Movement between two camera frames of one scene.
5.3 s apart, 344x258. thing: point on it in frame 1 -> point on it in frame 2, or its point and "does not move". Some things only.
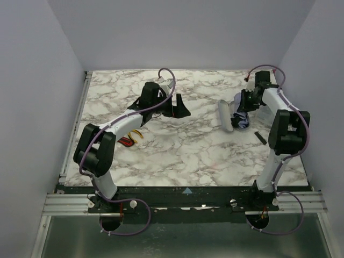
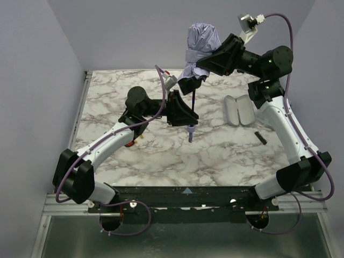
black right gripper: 244,105 -> 235,54
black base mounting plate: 179,199 does not move
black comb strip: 260,137 does not move
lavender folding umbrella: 240,120 -> 201,38
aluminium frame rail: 69,204 does not move
